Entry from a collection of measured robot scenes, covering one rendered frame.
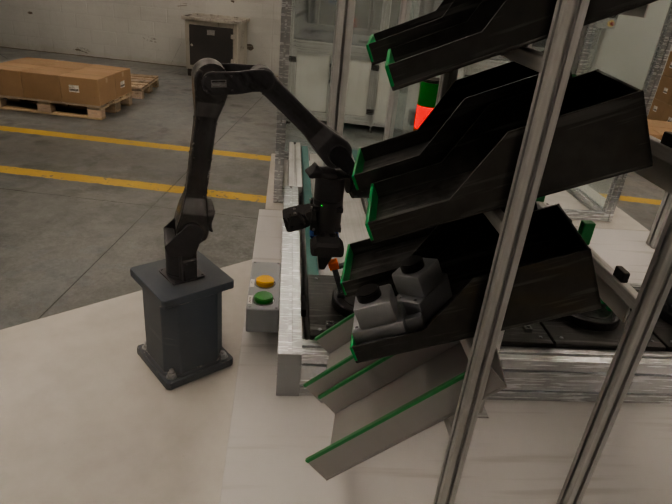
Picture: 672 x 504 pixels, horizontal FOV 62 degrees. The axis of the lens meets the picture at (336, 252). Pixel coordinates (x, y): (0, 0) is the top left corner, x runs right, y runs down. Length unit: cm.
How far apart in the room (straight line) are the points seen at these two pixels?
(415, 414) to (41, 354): 82
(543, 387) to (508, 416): 10
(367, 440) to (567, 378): 58
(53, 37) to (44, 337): 929
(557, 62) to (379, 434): 48
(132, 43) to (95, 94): 365
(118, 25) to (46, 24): 116
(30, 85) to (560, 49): 632
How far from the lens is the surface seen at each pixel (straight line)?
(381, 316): 66
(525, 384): 121
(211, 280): 108
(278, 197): 197
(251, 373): 117
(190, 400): 112
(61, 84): 649
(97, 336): 131
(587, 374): 125
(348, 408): 89
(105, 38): 1008
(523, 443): 114
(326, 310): 117
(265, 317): 119
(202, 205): 102
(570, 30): 53
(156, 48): 977
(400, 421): 73
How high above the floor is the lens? 160
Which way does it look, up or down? 27 degrees down
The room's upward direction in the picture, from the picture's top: 6 degrees clockwise
